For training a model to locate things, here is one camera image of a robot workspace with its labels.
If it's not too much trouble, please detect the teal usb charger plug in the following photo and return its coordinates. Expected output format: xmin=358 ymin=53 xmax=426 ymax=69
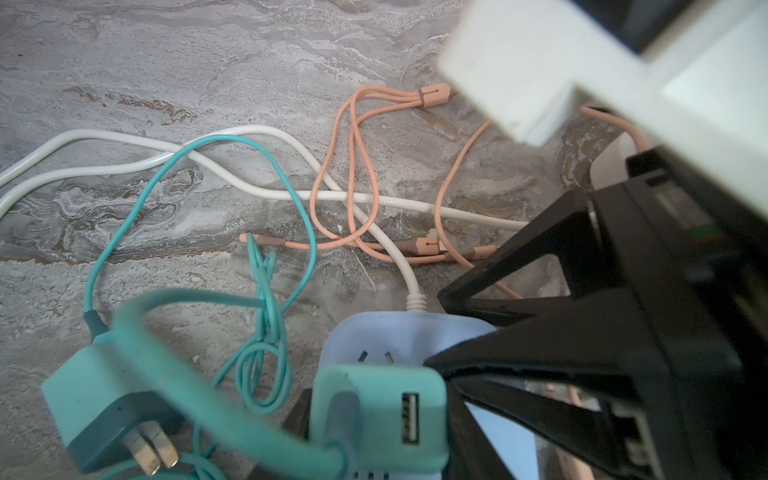
xmin=41 ymin=333 xmax=181 ymax=476
xmin=309 ymin=362 xmax=449 ymax=479

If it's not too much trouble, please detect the white power strip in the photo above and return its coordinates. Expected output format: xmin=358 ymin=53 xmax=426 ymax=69
xmin=589 ymin=133 xmax=637 ymax=190

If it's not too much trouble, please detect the white power cord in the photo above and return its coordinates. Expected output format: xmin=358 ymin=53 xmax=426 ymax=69
xmin=0 ymin=124 xmax=532 ymax=232
xmin=0 ymin=128 xmax=428 ymax=313

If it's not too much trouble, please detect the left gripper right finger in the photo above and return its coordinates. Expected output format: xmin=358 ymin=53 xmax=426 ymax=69
xmin=443 ymin=384 xmax=514 ymax=480

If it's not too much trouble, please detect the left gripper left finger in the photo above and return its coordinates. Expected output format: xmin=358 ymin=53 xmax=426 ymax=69
xmin=245 ymin=386 xmax=314 ymax=480

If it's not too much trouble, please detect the teal charging cable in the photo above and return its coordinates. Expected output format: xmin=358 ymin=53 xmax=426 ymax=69
xmin=82 ymin=134 xmax=361 ymax=480

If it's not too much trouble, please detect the pink charging cable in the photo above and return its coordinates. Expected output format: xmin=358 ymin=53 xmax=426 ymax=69
xmin=238 ymin=82 xmax=649 ymax=301

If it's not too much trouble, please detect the blue power strip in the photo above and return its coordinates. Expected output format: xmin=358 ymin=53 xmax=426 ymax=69
xmin=318 ymin=311 xmax=539 ymax=480

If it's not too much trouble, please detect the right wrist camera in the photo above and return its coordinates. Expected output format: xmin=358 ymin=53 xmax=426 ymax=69
xmin=437 ymin=1 xmax=767 ymax=214

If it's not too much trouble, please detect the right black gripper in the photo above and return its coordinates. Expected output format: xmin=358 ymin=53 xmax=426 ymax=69
xmin=425 ymin=147 xmax=767 ymax=479

